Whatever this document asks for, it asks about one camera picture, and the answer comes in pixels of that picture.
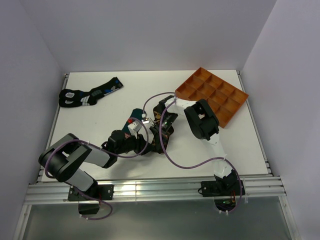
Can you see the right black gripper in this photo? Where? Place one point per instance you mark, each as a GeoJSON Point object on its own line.
{"type": "Point", "coordinates": [155, 128]}

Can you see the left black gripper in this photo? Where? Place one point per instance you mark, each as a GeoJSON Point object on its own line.
{"type": "Point", "coordinates": [142, 146]}

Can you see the brown argyle sock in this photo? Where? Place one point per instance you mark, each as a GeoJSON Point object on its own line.
{"type": "Point", "coordinates": [167, 116]}

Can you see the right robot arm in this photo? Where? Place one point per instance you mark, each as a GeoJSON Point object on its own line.
{"type": "Point", "coordinates": [204, 125]}

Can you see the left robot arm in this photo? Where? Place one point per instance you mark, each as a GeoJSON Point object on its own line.
{"type": "Point", "coordinates": [63, 159]}

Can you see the dark teal sock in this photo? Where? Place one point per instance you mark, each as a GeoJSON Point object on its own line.
{"type": "Point", "coordinates": [136, 113]}

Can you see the orange compartment tray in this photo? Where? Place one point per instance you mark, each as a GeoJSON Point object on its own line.
{"type": "Point", "coordinates": [223, 98]}

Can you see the black blue sports sock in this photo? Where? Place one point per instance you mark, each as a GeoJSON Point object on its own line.
{"type": "Point", "coordinates": [69, 98]}

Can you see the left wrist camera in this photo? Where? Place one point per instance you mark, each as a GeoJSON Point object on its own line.
{"type": "Point", "coordinates": [134, 127]}

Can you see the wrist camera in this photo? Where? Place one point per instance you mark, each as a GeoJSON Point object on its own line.
{"type": "Point", "coordinates": [134, 127]}
{"type": "Point", "coordinates": [145, 119]}

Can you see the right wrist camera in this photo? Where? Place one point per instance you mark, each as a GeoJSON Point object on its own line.
{"type": "Point", "coordinates": [145, 119]}

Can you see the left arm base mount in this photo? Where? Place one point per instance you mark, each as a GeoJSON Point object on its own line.
{"type": "Point", "coordinates": [93, 200]}

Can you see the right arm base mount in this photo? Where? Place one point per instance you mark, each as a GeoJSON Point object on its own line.
{"type": "Point", "coordinates": [224, 196]}

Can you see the aluminium front rail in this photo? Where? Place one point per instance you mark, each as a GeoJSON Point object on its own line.
{"type": "Point", "coordinates": [174, 189]}

